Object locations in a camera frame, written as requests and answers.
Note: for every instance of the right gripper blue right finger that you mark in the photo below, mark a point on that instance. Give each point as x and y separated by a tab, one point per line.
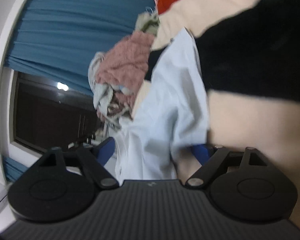
202	152

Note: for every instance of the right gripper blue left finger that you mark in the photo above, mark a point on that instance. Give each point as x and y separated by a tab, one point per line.
104	151

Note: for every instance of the white t-shirt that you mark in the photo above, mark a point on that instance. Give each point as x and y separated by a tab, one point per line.
173	116

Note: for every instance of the grey white garment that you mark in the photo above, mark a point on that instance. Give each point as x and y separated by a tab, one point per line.
109	109

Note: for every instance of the dark window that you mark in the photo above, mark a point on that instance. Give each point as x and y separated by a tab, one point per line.
43	113

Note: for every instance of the pink fluffy blanket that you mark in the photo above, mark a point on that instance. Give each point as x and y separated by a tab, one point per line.
125	66

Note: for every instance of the blue curtain left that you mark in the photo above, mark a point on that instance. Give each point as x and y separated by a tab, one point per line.
13	170

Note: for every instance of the blue curtain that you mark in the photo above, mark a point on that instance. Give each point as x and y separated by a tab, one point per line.
13	170
57	39

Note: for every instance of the striped bed blanket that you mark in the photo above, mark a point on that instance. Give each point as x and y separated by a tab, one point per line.
251	71

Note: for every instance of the blue curtain right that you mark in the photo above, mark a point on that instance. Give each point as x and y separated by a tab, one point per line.
57	39

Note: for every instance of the light green garment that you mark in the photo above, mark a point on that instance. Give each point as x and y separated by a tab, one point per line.
148	21

